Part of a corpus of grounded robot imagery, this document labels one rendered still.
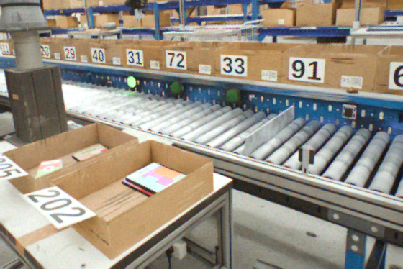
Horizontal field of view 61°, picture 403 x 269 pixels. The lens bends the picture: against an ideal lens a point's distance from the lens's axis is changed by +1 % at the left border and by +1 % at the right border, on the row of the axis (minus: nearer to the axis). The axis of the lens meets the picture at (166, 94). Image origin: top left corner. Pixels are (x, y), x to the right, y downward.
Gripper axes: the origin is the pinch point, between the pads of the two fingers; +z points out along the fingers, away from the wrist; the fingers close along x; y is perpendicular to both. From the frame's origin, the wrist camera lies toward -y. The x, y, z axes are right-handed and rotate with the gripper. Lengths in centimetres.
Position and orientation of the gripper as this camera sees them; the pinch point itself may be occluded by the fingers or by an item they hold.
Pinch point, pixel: (137, 21)
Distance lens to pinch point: 236.0
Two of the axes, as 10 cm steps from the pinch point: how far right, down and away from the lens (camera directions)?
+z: 0.1, 9.7, 2.6
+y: 8.0, 1.5, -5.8
